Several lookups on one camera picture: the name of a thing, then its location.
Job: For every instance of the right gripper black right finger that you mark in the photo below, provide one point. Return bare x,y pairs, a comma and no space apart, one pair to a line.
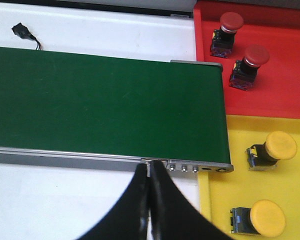
173,217

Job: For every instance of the yellow foam tray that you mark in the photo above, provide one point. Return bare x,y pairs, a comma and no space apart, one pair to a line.
220,192

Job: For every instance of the red push button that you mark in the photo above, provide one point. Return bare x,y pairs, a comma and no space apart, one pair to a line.
223,39

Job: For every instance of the yellow push button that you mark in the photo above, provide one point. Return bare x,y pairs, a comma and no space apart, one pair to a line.
278,146

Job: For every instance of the small black part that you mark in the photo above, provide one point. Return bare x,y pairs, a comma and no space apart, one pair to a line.
23,32

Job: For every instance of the red object right edge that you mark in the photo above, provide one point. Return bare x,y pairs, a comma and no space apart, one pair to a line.
276,90

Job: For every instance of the green conveyor belt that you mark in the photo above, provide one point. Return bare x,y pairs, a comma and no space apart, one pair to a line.
104,105

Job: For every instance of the aluminium conveyor frame rail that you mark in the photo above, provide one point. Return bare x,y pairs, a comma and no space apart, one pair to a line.
84,160

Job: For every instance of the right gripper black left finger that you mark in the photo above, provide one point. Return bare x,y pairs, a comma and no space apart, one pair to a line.
128,218

